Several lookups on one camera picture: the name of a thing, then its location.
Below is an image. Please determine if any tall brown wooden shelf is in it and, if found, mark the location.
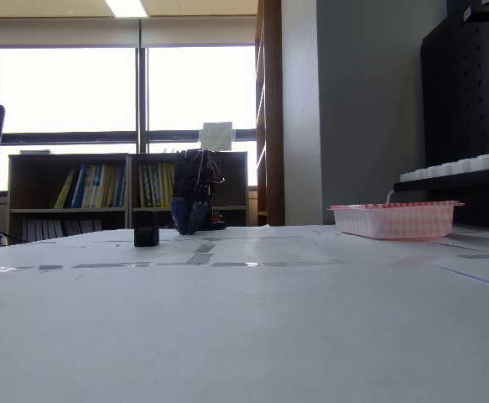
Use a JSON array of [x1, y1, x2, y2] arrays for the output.
[[254, 0, 286, 228]]

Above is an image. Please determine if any ceiling light panel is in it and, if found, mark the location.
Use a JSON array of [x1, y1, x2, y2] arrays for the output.
[[103, 0, 150, 18]]

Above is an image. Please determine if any long silver tape strip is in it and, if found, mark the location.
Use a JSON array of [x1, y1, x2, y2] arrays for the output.
[[210, 259, 348, 269]]

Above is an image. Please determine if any small black cylinder object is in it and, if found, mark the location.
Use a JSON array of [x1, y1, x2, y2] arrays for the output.
[[133, 210, 160, 248]]

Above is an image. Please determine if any row of white binders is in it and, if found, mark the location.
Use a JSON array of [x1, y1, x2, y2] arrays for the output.
[[20, 217, 103, 243]]

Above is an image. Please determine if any narrow beige roller blind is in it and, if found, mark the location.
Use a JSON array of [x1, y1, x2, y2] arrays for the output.
[[140, 18, 258, 48]]

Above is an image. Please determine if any short silver tape strip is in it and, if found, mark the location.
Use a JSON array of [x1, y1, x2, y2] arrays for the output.
[[70, 262, 153, 270]]

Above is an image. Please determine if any black box with white label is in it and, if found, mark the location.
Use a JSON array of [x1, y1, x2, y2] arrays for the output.
[[461, 0, 489, 24]]

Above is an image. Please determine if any row of yellow blue books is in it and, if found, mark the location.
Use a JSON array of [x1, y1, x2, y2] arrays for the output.
[[54, 164, 127, 210]]

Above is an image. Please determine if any black desk riser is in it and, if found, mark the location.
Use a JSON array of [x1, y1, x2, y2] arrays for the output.
[[393, 167, 489, 232]]

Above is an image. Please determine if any low wooden bookshelf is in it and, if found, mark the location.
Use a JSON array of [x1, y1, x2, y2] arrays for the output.
[[8, 151, 250, 243]]

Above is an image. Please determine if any pink checkered paper tray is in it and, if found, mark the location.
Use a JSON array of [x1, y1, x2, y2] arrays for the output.
[[326, 200, 466, 242]]

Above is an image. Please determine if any wide beige roller blind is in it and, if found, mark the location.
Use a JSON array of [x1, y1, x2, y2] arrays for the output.
[[0, 19, 140, 50]]

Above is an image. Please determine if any white keyboard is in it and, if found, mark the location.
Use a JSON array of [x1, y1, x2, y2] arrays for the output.
[[399, 149, 489, 184]]

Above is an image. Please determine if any black pegboard panel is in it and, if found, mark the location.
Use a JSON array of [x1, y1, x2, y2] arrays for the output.
[[419, 12, 489, 169]]

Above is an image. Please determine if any paper sign in clear stand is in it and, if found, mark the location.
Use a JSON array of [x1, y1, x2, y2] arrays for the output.
[[199, 121, 236, 152]]

